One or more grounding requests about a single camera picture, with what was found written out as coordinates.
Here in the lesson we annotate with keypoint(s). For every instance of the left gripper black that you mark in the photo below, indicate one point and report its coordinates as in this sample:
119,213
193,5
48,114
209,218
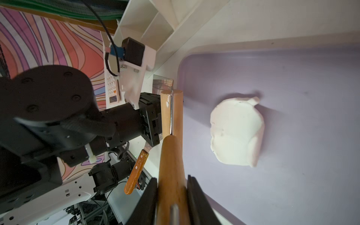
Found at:
150,111

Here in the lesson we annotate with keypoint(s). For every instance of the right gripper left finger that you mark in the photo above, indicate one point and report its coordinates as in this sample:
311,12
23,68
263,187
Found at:
144,212

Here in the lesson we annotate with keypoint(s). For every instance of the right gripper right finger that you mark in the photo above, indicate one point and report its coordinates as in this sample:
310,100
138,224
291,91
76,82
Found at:
200,211

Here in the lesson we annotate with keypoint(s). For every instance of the wooden dough roller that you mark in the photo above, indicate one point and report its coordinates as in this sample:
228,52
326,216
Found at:
171,179

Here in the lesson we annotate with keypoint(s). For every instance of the white dough piece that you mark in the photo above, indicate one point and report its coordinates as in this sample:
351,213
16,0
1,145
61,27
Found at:
237,129

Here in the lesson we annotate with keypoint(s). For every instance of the purple cutting board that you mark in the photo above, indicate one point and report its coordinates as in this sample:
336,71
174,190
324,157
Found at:
308,172

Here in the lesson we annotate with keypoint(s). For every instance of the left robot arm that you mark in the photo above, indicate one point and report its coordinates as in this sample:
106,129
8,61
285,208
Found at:
51,134

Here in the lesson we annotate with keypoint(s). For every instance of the white calculator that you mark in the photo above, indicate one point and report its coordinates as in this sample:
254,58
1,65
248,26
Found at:
113,95

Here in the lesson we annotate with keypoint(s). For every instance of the white board rack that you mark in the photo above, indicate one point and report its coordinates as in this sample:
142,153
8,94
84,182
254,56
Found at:
164,26

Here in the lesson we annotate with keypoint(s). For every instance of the dark green cutting board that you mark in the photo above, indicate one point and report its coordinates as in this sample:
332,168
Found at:
88,10

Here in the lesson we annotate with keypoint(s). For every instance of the metal scraper wooden handle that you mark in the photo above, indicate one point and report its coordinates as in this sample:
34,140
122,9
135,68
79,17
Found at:
159,84

